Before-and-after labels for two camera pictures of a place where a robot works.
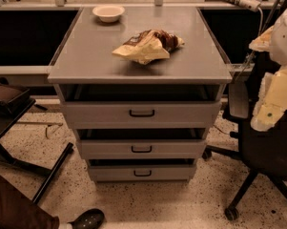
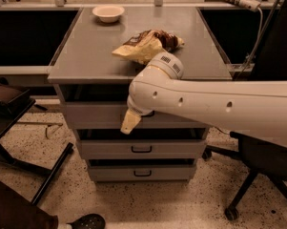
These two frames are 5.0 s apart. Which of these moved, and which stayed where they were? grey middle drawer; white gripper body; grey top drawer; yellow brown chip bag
Moved: white gripper body
Stayed: grey middle drawer; grey top drawer; yellow brown chip bag
